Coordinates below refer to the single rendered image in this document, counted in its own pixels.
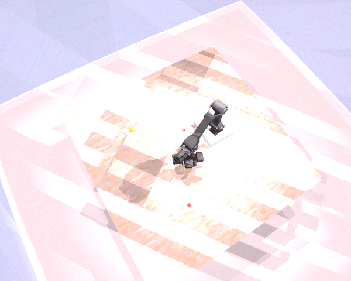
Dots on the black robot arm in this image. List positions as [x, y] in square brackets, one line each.
[191, 142]

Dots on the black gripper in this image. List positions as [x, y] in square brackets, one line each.
[198, 157]

